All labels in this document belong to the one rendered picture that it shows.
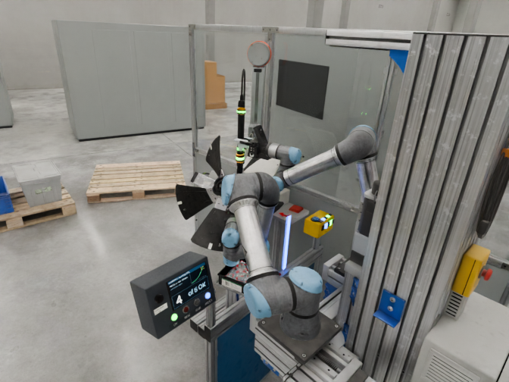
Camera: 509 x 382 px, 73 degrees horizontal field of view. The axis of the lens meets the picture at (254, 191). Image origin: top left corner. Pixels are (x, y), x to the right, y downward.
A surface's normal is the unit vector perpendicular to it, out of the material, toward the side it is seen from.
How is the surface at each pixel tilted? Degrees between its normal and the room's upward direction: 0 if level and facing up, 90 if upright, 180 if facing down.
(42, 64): 90
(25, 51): 90
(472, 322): 0
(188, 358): 0
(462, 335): 0
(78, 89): 90
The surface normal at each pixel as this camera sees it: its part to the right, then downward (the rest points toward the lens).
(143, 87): 0.53, 0.38
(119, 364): 0.04, -0.91
